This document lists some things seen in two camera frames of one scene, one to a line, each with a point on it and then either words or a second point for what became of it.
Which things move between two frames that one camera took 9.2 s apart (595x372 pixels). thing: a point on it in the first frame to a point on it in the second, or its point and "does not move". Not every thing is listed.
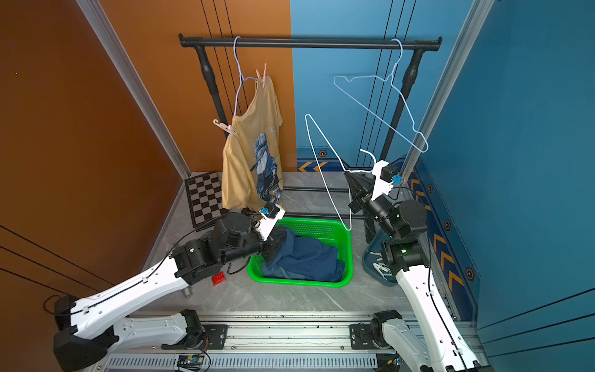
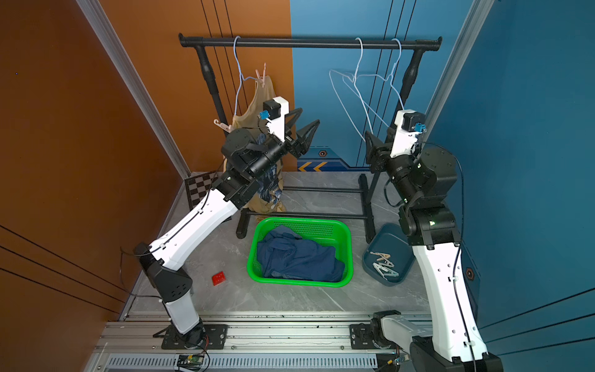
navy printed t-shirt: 303,259 does not move
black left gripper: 273,242 to 294,145
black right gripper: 357,182 to 382,155
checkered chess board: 204,194 does not move
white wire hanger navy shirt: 308,117 to 355,82
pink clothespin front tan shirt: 224,126 does not move
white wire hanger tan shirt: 240,75 does not move
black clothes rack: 417,46 does not move
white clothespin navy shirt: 384,270 does not move
